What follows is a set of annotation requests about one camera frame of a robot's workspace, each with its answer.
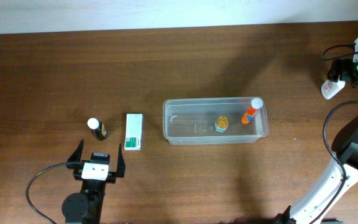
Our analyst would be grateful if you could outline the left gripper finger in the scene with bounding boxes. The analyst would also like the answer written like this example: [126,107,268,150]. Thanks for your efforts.
[110,144,126,178]
[66,139,84,169]

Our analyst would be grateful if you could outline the white spray bottle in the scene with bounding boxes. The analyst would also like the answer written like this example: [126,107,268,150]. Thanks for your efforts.
[321,80,346,100]

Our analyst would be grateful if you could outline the orange tube white cap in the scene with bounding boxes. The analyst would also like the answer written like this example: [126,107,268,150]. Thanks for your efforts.
[241,98,264,124]

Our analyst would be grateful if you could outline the small jar gold lid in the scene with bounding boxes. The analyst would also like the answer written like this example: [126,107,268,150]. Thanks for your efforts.
[214,116,229,133]

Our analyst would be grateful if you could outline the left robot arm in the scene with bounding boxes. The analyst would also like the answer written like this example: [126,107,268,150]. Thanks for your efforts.
[62,141,126,224]

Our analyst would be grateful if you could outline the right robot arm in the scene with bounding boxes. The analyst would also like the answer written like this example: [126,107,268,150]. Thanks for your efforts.
[272,37,358,224]

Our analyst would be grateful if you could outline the clear plastic container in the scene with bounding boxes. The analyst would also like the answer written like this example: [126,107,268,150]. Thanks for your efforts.
[163,96,269,145]

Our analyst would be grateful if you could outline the dark bottle white cap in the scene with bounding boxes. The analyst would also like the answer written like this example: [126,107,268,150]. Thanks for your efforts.
[87,118,107,141]

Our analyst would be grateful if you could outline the white green medicine box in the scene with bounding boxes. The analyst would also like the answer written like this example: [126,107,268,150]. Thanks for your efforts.
[124,114,143,151]

